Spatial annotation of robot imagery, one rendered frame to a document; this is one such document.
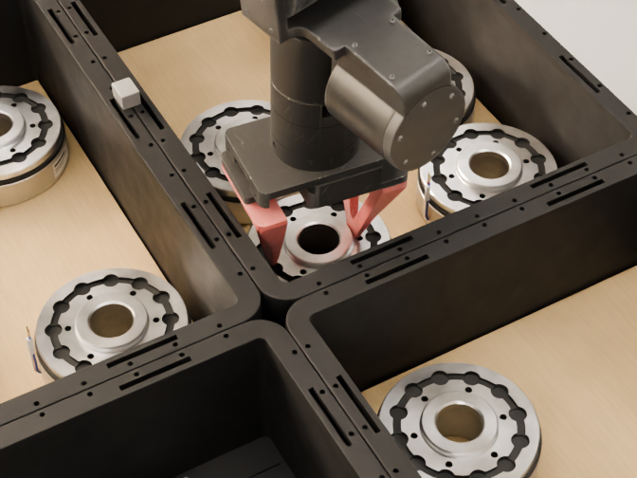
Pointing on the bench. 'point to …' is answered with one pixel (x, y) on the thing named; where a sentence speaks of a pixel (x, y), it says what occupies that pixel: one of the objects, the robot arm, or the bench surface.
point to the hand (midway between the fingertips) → (312, 236)
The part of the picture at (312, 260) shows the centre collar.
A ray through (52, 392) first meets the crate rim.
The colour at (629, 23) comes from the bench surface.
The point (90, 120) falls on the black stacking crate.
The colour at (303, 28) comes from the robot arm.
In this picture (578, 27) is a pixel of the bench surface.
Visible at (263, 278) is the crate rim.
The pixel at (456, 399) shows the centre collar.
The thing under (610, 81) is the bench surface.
